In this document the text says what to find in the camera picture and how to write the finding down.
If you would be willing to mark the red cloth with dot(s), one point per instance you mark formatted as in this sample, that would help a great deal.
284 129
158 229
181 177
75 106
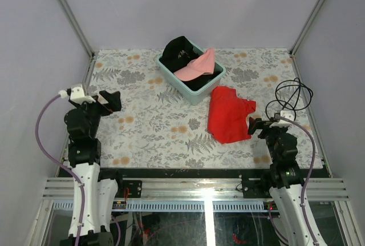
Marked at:
227 115

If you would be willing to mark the black wire hat stand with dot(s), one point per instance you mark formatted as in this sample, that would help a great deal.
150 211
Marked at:
287 95

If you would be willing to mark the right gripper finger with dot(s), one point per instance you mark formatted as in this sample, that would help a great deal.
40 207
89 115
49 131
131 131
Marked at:
252 129
255 122

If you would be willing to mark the corner aluminium post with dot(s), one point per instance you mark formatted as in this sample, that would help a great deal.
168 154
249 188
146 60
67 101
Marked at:
64 5
309 21

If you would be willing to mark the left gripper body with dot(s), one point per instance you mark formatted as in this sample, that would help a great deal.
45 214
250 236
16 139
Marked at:
95 111

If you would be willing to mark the left corner aluminium post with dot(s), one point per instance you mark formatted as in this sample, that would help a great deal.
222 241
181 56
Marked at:
64 5

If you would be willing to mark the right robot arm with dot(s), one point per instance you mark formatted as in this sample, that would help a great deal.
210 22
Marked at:
284 182

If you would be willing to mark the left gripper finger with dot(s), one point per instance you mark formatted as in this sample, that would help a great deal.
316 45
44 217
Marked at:
106 97
114 102

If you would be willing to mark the black cap gold logo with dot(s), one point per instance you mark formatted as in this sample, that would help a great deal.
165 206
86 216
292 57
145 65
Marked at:
177 54

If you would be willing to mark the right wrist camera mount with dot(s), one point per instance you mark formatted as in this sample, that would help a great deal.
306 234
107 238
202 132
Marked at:
283 119

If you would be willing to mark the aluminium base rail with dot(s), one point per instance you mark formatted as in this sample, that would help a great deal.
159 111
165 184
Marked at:
318 189

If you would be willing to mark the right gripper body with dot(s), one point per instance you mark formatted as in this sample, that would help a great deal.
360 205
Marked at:
271 133

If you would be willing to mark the right corner aluminium post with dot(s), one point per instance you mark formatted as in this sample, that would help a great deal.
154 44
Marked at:
309 21

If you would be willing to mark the pink baseball cap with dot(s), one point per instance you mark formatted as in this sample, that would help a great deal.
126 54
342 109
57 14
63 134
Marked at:
203 65

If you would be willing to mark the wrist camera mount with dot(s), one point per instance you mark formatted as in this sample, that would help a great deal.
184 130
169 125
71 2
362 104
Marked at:
76 94
283 119

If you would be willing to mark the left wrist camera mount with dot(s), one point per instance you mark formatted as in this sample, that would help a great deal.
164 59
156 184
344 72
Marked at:
76 94

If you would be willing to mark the floral table mat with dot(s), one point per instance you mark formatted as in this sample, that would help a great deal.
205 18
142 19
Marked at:
158 128

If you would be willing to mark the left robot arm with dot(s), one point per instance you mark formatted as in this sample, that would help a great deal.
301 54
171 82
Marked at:
94 192

